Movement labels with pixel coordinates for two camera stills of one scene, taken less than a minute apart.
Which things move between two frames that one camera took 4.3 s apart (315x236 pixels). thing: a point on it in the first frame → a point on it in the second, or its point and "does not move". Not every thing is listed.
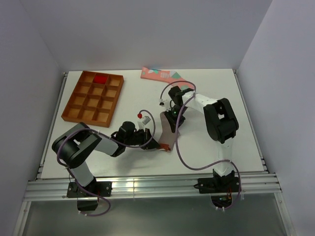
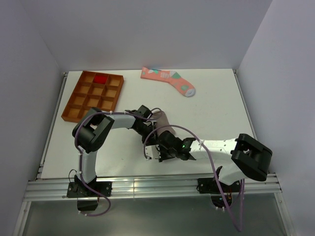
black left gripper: x=146 y=134 → x=151 y=139
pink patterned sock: x=170 y=76 does not move
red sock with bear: x=100 y=79 does not move
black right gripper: x=172 y=121 → x=163 y=157
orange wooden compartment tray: x=94 y=99 does not move
